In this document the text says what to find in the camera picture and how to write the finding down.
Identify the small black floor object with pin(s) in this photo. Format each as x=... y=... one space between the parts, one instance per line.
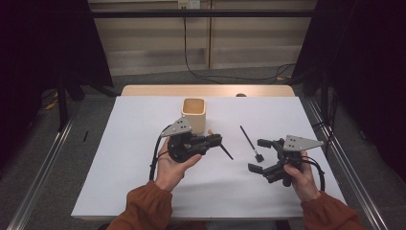
x=85 y=136

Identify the black pencil with orange end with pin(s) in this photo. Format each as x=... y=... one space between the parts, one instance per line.
x=227 y=153

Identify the dark round table fitting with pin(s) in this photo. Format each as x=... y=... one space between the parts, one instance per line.
x=241 y=95

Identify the black metal stand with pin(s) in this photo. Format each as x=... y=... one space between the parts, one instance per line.
x=324 y=96
x=62 y=105

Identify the person's left hand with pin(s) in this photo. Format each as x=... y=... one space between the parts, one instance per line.
x=172 y=172

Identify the black horizontal frame bar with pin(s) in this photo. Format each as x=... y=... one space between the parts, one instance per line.
x=191 y=13

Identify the white wall socket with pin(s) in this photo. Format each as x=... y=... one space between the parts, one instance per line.
x=188 y=4

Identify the black curtain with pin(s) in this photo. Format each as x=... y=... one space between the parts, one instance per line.
x=32 y=48
x=367 y=64

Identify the person's right hand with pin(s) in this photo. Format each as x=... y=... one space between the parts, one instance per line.
x=303 y=182

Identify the yellow floor object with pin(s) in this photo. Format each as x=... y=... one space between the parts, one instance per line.
x=51 y=105

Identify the beige square pen holder cup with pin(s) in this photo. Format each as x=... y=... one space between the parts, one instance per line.
x=196 y=110

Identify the aluminium floor rail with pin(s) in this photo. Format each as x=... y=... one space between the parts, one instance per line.
x=349 y=172
x=41 y=179

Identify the white table cover sheet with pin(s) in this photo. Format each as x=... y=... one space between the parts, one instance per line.
x=223 y=198

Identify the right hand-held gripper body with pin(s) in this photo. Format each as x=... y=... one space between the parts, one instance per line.
x=301 y=143

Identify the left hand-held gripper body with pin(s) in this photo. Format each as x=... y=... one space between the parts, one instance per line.
x=178 y=128

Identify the black pen with square end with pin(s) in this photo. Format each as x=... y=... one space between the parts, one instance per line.
x=249 y=140

